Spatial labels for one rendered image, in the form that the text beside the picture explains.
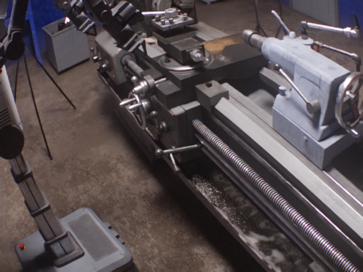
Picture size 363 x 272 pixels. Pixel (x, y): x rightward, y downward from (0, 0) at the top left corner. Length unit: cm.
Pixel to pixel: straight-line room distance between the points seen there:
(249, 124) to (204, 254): 88
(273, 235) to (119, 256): 77
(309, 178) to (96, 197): 167
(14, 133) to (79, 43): 316
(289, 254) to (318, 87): 74
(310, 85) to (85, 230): 138
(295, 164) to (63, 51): 350
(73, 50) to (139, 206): 249
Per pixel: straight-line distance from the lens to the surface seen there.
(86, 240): 207
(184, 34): 195
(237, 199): 192
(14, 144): 150
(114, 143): 311
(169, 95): 181
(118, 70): 265
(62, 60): 453
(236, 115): 168
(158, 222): 241
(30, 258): 212
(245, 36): 175
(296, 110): 147
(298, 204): 150
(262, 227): 179
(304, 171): 140
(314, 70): 138
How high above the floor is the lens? 177
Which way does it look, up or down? 35 degrees down
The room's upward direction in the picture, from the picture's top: 8 degrees counter-clockwise
